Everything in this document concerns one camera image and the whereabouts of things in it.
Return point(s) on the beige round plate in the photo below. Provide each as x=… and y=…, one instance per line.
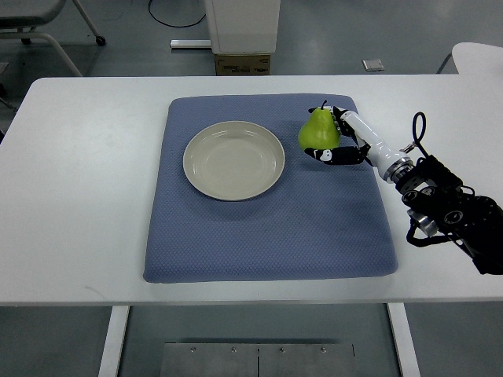
x=233, y=160

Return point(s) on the white round side table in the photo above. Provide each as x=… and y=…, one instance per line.
x=475, y=59

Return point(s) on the green pear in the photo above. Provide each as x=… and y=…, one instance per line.
x=319, y=132

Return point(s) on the white machine base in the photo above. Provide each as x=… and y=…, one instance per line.
x=237, y=27

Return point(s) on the left white table leg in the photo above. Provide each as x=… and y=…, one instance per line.
x=113, y=347

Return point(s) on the blue textured mat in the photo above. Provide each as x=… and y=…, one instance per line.
x=317, y=222

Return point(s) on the right white table leg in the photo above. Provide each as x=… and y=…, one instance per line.
x=404, y=347

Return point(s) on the black white robotic hand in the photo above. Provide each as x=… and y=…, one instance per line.
x=359, y=143

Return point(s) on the white table leg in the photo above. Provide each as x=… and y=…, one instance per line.
x=113, y=347
x=404, y=347

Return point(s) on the brown cardboard box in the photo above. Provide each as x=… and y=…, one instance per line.
x=242, y=65

